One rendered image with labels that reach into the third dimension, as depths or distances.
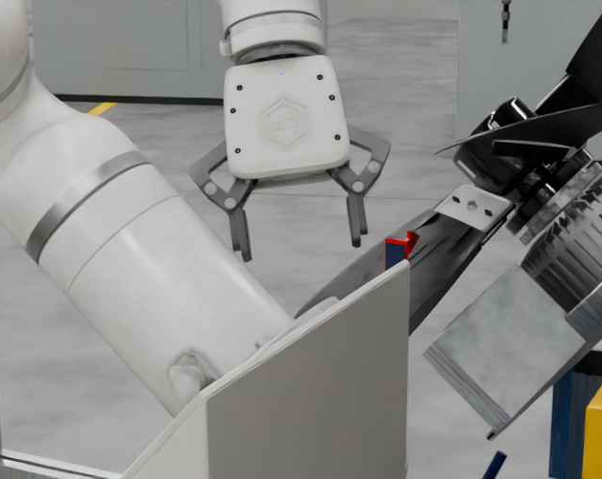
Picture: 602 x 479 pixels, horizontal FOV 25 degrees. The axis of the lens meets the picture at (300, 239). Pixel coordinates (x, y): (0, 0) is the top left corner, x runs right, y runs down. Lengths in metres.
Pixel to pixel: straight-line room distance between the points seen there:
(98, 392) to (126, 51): 5.04
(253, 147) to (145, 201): 0.13
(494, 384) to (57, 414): 2.57
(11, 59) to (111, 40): 7.99
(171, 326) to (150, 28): 8.00
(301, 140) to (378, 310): 0.16
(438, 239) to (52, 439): 2.36
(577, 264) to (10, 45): 0.85
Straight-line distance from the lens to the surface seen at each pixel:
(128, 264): 1.03
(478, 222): 1.74
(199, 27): 8.93
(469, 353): 1.67
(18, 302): 5.13
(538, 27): 7.15
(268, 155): 1.13
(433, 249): 1.72
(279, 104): 1.14
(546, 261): 1.74
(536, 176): 1.77
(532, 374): 1.69
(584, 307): 1.70
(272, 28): 1.15
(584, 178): 1.76
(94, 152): 1.06
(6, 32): 1.07
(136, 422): 4.02
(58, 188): 1.05
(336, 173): 1.14
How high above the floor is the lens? 1.57
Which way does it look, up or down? 16 degrees down
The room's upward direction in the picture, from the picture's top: straight up
